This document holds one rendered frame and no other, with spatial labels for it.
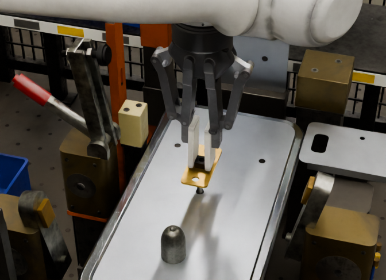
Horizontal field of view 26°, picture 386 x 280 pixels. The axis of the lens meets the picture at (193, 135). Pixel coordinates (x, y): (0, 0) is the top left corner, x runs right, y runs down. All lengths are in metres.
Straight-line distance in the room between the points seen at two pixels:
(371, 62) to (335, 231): 0.42
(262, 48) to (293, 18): 0.57
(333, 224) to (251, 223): 0.12
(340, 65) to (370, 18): 0.21
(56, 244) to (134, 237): 0.11
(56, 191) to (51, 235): 0.58
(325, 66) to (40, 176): 0.64
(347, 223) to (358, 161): 0.19
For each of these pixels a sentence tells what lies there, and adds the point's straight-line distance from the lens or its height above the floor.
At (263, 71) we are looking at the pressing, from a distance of 1.36.
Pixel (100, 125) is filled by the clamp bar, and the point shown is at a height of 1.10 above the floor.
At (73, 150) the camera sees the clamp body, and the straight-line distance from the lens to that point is 1.18.
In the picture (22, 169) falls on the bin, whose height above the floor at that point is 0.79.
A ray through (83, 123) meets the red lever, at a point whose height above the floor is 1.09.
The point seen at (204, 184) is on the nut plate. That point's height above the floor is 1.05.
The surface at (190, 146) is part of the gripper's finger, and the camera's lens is 1.11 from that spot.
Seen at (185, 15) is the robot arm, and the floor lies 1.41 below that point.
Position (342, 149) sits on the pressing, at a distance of 1.27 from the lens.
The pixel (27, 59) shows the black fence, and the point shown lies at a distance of 1.91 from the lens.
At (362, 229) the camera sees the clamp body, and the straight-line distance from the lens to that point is 1.09.
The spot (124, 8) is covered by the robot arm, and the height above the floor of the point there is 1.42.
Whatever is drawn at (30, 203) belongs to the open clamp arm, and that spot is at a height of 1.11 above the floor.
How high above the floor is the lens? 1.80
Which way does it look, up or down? 39 degrees down
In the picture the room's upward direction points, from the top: straight up
